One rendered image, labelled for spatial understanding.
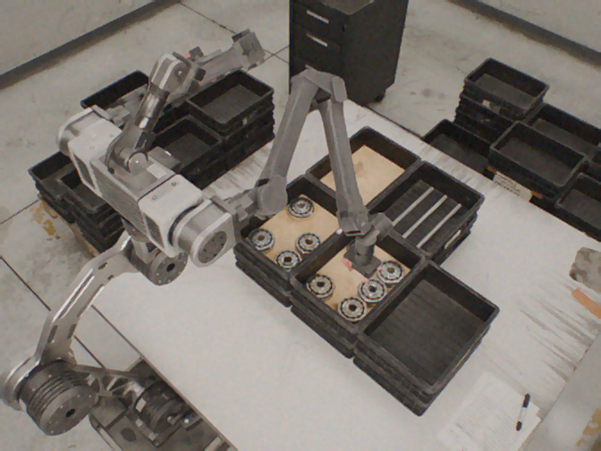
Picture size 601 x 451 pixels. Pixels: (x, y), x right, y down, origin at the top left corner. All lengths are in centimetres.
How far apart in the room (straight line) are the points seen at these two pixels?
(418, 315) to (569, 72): 318
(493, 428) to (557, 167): 160
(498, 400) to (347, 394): 51
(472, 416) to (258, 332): 79
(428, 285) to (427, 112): 218
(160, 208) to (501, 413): 132
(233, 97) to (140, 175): 193
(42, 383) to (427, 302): 126
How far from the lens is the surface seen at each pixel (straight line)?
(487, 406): 207
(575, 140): 359
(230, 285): 219
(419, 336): 197
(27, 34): 459
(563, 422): 296
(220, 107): 324
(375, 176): 239
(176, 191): 138
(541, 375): 218
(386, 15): 358
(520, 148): 323
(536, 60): 487
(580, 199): 326
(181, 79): 140
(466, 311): 206
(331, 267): 207
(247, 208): 140
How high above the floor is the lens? 253
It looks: 51 degrees down
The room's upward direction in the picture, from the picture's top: 2 degrees clockwise
